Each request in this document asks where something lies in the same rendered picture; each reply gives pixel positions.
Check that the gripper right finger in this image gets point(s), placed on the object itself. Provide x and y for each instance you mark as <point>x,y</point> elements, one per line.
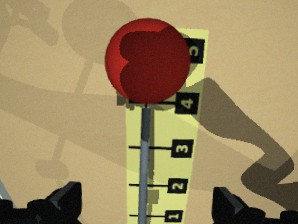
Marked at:
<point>233,206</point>

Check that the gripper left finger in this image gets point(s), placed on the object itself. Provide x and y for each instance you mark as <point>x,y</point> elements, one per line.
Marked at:
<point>60,203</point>

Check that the grey jointed lamp red head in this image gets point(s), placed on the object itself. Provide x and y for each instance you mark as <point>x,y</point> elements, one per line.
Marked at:
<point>148,63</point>

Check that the pale yellow numbered strip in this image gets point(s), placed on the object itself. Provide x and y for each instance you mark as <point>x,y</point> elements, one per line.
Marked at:
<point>166,130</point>

